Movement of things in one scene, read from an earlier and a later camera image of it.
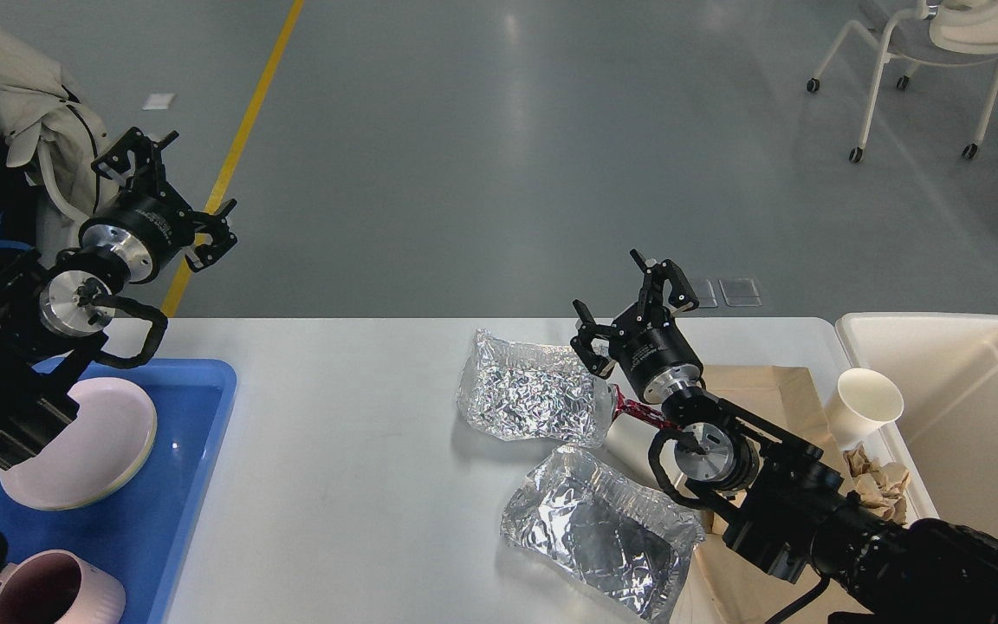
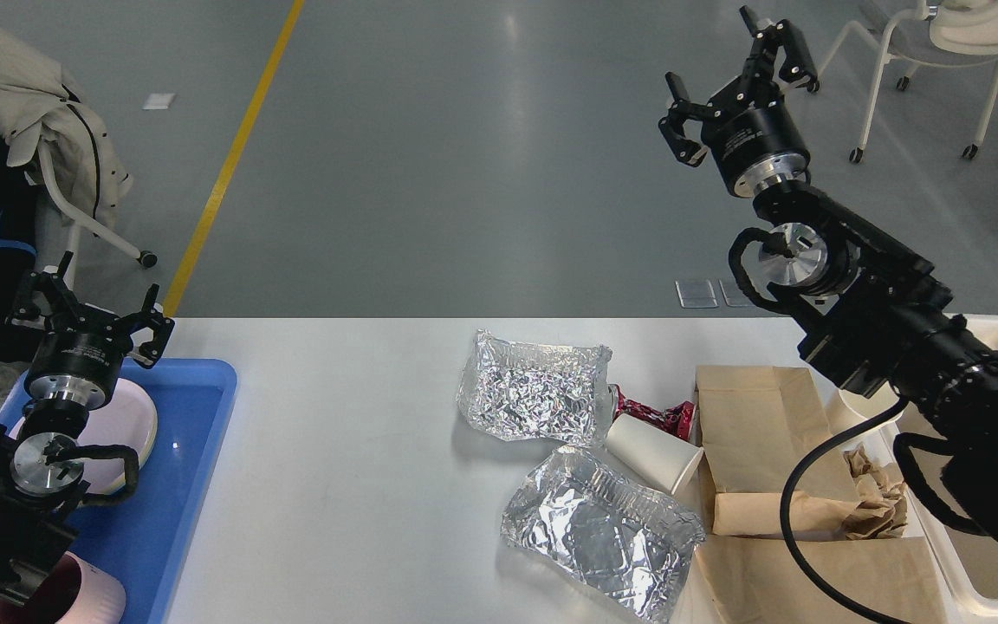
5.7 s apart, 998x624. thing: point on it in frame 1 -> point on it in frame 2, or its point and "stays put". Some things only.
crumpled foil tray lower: [628, 544] stays put
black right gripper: [651, 348] -> [754, 135]
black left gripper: [148, 224] -> [80, 358]
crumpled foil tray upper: [519, 391] stays put
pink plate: [93, 456] stays put
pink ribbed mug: [57, 587] stays put
